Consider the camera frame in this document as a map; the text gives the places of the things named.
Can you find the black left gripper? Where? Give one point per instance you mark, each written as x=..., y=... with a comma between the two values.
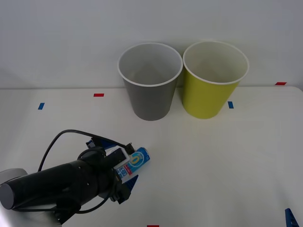
x=104, y=179

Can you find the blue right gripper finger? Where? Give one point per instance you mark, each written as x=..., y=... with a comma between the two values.
x=290, y=218

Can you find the blue drink can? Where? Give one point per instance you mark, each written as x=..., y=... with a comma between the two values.
x=139, y=160

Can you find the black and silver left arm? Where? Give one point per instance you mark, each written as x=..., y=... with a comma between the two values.
x=47, y=184

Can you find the grey plastic waste bin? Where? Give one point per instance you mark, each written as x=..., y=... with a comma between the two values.
x=151, y=101

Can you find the yellow-green plastic waste bin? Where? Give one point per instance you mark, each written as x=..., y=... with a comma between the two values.
x=206, y=99

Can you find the pale grey left wrist camera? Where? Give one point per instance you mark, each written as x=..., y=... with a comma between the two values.
x=123, y=159

